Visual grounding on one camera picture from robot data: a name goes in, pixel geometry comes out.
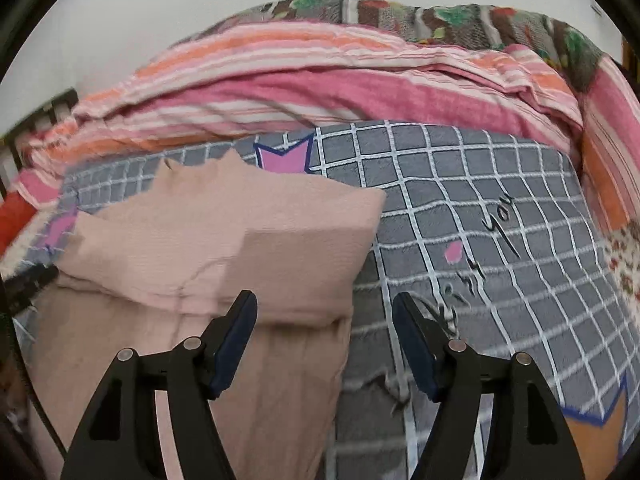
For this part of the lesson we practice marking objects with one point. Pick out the dark wooden bed frame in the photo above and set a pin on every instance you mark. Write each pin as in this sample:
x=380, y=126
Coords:
x=60, y=105

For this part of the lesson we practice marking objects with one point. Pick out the pink knit garment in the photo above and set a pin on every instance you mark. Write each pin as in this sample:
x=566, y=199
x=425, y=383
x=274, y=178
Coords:
x=200, y=240

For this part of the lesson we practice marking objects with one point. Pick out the red pillow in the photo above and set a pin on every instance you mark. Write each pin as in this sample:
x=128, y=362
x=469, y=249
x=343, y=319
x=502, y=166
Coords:
x=17, y=220

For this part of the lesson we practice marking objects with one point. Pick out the pink orange striped quilt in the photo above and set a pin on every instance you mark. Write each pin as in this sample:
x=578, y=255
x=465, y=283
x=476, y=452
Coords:
x=350, y=95

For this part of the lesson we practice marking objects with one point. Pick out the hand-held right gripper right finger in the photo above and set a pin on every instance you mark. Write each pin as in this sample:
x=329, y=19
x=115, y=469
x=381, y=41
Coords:
x=412, y=350

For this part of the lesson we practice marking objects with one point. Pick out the floral patchwork quilt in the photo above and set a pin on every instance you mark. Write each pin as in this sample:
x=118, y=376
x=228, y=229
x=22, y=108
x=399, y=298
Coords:
x=450, y=20

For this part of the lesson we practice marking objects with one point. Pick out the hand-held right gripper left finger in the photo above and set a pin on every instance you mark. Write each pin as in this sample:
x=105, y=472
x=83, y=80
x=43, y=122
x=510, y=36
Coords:
x=235, y=345

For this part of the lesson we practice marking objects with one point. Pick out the grey checked star blanket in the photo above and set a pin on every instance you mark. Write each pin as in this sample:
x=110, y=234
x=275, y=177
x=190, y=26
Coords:
x=475, y=270

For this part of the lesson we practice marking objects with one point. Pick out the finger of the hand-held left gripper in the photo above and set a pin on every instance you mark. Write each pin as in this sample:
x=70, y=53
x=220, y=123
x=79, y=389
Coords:
x=30, y=282

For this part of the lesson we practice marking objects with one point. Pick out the floral bed sheet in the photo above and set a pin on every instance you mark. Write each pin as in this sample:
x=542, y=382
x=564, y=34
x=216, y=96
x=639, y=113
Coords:
x=625, y=260

